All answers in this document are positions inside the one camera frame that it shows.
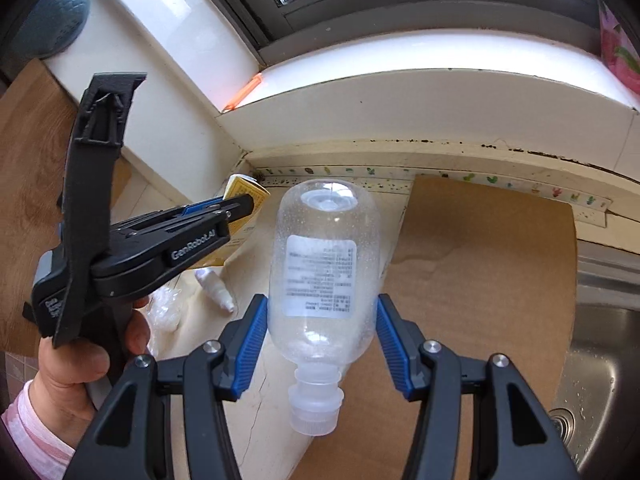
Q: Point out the pink refill pouch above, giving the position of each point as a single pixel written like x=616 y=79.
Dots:
x=618 y=53

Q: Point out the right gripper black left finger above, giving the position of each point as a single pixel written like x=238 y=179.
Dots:
x=130 y=436

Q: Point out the yellow cardboard package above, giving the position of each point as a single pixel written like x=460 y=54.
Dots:
x=240 y=230

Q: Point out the small white squeeze bottle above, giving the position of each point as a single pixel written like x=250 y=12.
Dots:
x=215 y=289

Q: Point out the clear plastic bottle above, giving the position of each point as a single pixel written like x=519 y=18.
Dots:
x=324 y=280

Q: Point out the pink plaid sleeve forearm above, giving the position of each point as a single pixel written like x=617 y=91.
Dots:
x=29 y=450

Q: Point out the wooden cutting board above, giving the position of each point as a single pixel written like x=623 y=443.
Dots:
x=37 y=118

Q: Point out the dark window frame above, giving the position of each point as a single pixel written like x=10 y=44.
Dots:
x=277 y=30

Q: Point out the stainless steel sink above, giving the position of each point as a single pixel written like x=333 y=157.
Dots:
x=596 y=408

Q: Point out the person's left hand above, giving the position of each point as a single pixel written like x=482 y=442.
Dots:
x=58 y=392

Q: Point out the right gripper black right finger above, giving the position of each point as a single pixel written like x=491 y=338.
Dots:
x=513 y=435

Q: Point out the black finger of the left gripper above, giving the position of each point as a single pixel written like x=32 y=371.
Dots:
x=235 y=208
x=157 y=217

